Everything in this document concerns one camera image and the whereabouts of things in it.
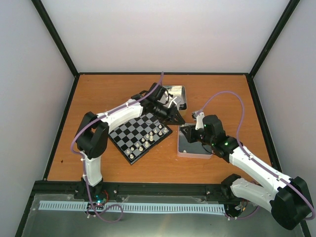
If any black chess pieces pile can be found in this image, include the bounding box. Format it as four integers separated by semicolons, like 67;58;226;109
179;103;187;111

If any light blue cable duct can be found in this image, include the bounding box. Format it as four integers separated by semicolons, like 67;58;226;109
38;200;225;215

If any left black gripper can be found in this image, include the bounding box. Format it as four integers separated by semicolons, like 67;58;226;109
152;102;185;126

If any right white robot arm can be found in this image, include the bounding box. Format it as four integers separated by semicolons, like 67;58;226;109
180;113;316;230

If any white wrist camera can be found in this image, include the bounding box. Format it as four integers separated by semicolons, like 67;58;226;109
168;97;181;108
192;111;204;130

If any black aluminium frame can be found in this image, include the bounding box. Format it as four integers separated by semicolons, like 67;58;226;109
14;0;312;237

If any gold square tin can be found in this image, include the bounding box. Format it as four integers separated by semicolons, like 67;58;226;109
160;85;187;117

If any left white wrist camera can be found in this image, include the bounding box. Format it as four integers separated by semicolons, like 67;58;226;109
168;97;181;108

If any pink square tin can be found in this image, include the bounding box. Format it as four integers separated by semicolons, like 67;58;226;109
177;123;212;159

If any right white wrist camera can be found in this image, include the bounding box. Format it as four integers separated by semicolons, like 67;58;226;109
192;111;204;130

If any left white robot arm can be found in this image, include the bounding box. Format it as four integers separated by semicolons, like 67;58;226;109
70;82;185;199

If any black and silver chessboard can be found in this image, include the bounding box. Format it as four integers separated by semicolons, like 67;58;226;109
109;113;172;165

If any green lit circuit board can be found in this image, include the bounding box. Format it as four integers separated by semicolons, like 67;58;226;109
96;191;109;206

